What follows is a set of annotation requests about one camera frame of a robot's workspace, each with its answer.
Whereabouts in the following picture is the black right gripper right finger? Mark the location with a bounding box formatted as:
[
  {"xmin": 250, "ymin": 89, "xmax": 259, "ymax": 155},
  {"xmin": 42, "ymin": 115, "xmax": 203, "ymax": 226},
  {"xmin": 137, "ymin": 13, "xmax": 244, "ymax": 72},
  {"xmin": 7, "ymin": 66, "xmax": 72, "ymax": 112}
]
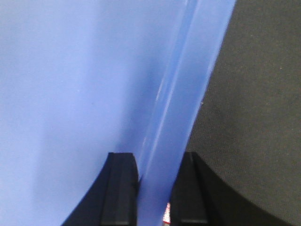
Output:
[{"xmin": 170, "ymin": 152, "xmax": 288, "ymax": 226}]

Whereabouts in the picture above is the blue plastic tray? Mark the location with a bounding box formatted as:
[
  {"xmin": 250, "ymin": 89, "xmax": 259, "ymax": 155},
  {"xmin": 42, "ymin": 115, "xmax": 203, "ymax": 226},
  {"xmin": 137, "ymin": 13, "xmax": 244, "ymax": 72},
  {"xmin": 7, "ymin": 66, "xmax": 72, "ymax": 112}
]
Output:
[{"xmin": 0, "ymin": 0, "xmax": 235, "ymax": 226}]

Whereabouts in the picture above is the dark grey table mat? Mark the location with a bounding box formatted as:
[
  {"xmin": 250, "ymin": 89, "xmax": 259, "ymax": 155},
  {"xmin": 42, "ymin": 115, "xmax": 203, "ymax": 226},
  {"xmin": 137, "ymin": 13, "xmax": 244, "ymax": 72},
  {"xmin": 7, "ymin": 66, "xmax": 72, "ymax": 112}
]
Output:
[{"xmin": 187, "ymin": 0, "xmax": 301, "ymax": 226}]

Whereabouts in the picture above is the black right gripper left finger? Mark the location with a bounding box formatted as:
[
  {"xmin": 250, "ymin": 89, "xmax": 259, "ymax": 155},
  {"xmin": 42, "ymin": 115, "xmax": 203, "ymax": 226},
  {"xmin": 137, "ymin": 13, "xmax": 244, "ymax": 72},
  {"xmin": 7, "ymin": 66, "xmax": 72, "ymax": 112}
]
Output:
[{"xmin": 63, "ymin": 153, "xmax": 139, "ymax": 226}]

